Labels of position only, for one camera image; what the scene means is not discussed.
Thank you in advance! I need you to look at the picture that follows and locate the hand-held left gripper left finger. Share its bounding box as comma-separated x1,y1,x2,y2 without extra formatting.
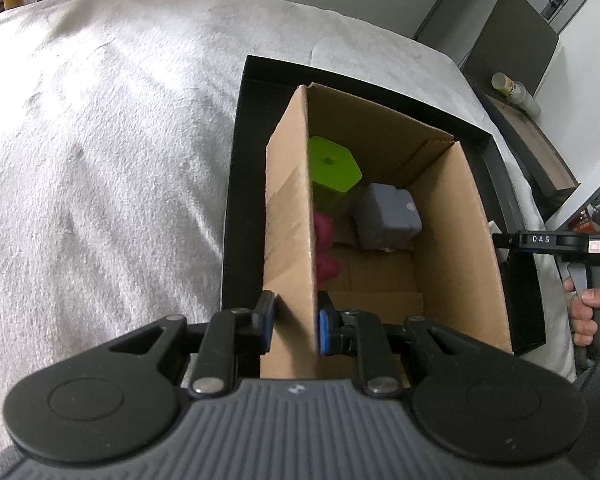
108,290,281,398

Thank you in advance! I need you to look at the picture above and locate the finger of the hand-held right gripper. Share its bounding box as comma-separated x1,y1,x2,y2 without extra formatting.
491,229,591,254

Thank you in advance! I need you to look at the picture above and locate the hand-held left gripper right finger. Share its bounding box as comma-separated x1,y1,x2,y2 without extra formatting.
317,291,482,397

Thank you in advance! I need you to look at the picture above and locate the white charger plug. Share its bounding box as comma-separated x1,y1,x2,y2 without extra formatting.
487,219,511,264

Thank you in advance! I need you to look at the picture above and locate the pink toy figure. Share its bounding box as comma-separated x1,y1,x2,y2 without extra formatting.
312,211,344,292

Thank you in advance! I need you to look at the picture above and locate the cardboard box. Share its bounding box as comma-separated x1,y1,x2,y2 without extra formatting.
259,82,514,382

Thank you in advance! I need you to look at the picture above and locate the grey cube toy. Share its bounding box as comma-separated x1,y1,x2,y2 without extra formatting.
349,183,423,252

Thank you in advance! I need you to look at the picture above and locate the green block toy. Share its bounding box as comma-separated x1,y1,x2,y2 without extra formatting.
307,135,363,209

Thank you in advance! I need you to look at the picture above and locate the black tray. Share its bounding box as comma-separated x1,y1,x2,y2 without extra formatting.
219,54,549,357

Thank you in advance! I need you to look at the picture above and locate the paper cup stack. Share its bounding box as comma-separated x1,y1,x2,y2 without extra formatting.
490,72,544,114

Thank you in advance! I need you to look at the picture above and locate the grey board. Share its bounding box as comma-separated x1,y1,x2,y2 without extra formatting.
461,0,561,107

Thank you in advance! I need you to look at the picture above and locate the white blanket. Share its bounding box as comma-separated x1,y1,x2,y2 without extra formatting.
0,0,578,386

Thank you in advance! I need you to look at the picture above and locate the black frame with brown board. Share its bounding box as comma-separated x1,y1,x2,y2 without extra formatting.
474,87,582,222

